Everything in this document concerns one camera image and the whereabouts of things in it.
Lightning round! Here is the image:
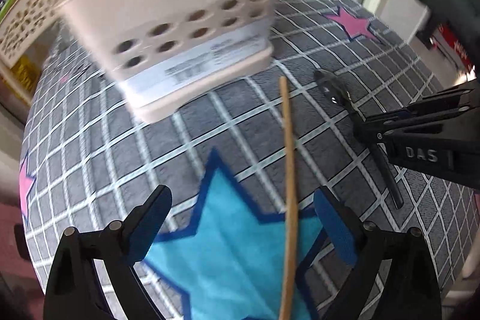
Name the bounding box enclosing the bamboo chopstick crossing diagonal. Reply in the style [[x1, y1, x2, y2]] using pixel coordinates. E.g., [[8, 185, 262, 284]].
[[278, 76, 299, 320]]

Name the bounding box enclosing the grey checkered tablecloth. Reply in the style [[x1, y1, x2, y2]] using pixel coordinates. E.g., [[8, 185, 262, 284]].
[[18, 0, 480, 320]]

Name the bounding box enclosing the pink plastic stool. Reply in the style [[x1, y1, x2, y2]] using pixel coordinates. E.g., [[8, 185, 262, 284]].
[[1, 203, 43, 302]]

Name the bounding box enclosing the beige plastic utensil holder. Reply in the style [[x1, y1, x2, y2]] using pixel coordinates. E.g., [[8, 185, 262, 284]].
[[58, 0, 275, 124]]

